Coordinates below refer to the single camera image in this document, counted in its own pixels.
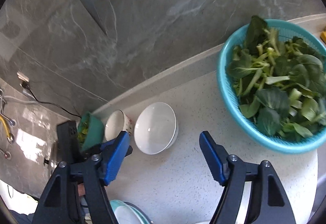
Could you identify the large teal vegetable basket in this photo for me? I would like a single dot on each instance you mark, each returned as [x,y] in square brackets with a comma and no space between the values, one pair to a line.
[287,30]

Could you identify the small floral white bowl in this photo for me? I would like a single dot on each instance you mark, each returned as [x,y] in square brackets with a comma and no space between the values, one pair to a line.
[117,122]

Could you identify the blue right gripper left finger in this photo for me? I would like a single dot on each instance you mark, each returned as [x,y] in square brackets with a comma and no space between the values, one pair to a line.
[113,153]

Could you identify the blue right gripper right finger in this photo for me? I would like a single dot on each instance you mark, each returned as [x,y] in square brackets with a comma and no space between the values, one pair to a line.
[216,158]

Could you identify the small green vegetable basket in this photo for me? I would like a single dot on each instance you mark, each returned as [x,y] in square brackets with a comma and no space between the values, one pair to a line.
[95,134]

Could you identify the medium white bowl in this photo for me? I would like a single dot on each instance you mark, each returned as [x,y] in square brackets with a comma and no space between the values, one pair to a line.
[156,128]

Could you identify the leafy greens in large basket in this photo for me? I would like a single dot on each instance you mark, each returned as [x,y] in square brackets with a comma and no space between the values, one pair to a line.
[280,85]

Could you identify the chopped greens in small basket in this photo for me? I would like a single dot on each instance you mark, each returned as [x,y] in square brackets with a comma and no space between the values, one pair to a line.
[82,130]

